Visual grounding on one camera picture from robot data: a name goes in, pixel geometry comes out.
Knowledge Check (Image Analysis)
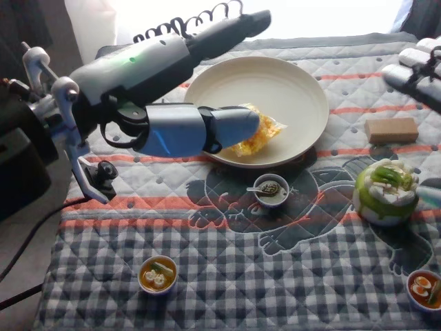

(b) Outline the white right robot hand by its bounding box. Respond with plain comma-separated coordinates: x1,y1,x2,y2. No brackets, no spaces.
381,37,441,208

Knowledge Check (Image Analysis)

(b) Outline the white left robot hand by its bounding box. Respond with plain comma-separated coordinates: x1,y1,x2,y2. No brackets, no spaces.
68,9,274,158

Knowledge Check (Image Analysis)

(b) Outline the yellow corn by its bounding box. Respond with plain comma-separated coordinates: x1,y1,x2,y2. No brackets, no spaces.
229,102,289,158

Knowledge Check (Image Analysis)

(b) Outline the cream round plate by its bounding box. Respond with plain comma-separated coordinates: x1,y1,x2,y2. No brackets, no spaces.
183,55,331,169

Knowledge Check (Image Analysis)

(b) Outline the green and white plush toy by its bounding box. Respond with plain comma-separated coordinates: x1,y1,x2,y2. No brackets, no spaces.
351,159,421,227

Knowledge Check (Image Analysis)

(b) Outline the brown wooden block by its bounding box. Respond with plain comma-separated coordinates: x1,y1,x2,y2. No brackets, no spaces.
364,117,420,145

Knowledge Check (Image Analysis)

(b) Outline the toy bowl of green soup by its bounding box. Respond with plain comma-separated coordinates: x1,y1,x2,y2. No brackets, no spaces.
254,173,290,209

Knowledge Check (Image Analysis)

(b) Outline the toy bowl of orange soup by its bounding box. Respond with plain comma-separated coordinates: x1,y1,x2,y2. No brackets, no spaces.
138,255,178,297

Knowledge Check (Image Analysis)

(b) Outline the toy bowl with egg halves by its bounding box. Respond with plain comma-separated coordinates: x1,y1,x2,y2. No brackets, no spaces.
406,269,441,313

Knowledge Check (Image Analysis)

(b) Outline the grey quilt with bear print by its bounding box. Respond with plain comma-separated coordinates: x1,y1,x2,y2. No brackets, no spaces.
32,31,441,331

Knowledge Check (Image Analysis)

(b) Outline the black coiled cable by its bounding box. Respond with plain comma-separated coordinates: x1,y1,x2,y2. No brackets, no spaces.
132,0,244,44

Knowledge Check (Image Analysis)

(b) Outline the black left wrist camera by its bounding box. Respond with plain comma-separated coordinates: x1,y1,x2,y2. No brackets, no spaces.
90,160,118,200

